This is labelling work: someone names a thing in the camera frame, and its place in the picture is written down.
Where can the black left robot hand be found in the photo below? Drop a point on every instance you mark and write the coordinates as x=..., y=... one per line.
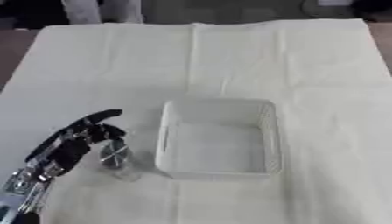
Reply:
x=66, y=148

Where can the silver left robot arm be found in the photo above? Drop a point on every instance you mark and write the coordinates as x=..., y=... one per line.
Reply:
x=23, y=191

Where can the person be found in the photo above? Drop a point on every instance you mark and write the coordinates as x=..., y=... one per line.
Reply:
x=102, y=11

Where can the white plastic basket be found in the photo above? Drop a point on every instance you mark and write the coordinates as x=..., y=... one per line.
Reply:
x=220, y=140

